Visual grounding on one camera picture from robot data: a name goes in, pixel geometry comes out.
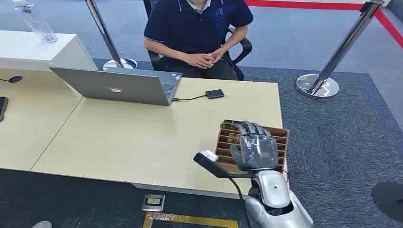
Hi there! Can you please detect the person's right hand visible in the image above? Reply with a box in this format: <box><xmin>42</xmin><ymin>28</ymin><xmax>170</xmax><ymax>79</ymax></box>
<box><xmin>182</xmin><ymin>53</ymin><xmax>213</xmax><ymax>69</ymax></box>

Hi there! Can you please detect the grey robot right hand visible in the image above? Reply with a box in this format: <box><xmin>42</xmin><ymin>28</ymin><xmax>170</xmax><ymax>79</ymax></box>
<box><xmin>230</xmin><ymin>121</ymin><xmax>279</xmax><ymax>172</ymax></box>

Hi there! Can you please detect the person's left hand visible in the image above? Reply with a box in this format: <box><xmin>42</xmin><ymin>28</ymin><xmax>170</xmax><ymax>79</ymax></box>
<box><xmin>207</xmin><ymin>48</ymin><xmax>226</xmax><ymax>65</ymax></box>

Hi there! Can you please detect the slotted wooden card holder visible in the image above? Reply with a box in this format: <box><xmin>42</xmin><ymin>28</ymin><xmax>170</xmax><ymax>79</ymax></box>
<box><xmin>215</xmin><ymin>119</ymin><xmax>289</xmax><ymax>174</ymax></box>

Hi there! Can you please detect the person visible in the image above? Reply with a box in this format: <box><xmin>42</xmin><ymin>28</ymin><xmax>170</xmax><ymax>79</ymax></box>
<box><xmin>143</xmin><ymin>0</ymin><xmax>254</xmax><ymax>81</ymax></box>

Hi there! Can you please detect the black office chair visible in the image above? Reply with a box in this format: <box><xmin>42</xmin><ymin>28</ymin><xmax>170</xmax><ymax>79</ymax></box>
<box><xmin>143</xmin><ymin>0</ymin><xmax>253</xmax><ymax>81</ymax></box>

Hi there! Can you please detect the black external drive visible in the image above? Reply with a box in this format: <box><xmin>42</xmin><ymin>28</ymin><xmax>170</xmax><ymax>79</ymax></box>
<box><xmin>205</xmin><ymin>89</ymin><xmax>225</xmax><ymax>100</ymax></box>

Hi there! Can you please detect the grey laptop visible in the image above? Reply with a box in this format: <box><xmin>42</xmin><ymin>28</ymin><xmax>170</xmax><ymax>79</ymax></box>
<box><xmin>49</xmin><ymin>66</ymin><xmax>182</xmax><ymax>106</ymax></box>

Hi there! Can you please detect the yellow floor marking tape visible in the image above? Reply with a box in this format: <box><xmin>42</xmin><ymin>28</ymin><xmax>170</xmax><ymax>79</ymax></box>
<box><xmin>142</xmin><ymin>211</ymin><xmax>240</xmax><ymax>228</ymax></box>

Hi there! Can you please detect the red barrier belt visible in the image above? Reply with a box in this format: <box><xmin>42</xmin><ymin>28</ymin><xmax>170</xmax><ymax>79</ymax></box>
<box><xmin>374</xmin><ymin>8</ymin><xmax>403</xmax><ymax>49</ymax></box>
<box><xmin>245</xmin><ymin>0</ymin><xmax>366</xmax><ymax>11</ymax></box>

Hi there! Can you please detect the metal floor socket plate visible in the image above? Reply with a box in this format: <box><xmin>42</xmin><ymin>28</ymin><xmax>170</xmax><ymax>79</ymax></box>
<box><xmin>141</xmin><ymin>194</ymin><xmax>166</xmax><ymax>212</ymax></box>

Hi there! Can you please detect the dark round object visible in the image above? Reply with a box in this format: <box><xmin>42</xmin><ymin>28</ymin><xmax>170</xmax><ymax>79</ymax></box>
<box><xmin>371</xmin><ymin>181</ymin><xmax>403</xmax><ymax>222</ymax></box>

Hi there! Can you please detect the clear plastic water bottle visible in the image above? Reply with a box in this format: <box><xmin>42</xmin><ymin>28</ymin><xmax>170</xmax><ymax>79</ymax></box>
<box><xmin>12</xmin><ymin>0</ymin><xmax>59</xmax><ymax>44</ymax></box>

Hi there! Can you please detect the white cabinet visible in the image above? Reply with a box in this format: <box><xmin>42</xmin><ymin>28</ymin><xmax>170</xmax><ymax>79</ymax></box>
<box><xmin>0</xmin><ymin>30</ymin><xmax>99</xmax><ymax>99</ymax></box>

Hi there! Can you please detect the black flat device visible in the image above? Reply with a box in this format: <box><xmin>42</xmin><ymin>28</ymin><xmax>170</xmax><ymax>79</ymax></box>
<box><xmin>0</xmin><ymin>96</ymin><xmax>9</xmax><ymax>123</ymax></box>

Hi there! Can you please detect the black drive cable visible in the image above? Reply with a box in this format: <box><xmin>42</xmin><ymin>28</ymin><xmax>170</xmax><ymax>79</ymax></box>
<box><xmin>171</xmin><ymin>94</ymin><xmax>208</xmax><ymax>102</ymax></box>

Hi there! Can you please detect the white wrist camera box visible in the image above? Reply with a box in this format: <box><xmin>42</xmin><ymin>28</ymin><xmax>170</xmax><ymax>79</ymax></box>
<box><xmin>200</xmin><ymin>149</ymin><xmax>220</xmax><ymax>162</ymax></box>

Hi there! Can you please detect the black camera cable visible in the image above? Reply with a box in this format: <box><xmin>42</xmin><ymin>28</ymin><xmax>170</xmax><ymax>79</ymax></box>
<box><xmin>227</xmin><ymin>177</ymin><xmax>253</xmax><ymax>228</ymax></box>

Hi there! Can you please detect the chrome stanchion post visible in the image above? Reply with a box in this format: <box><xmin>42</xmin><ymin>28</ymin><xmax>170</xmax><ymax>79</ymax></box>
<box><xmin>295</xmin><ymin>0</ymin><xmax>385</xmax><ymax>99</ymax></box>
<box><xmin>84</xmin><ymin>0</ymin><xmax>138</xmax><ymax>70</ymax></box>

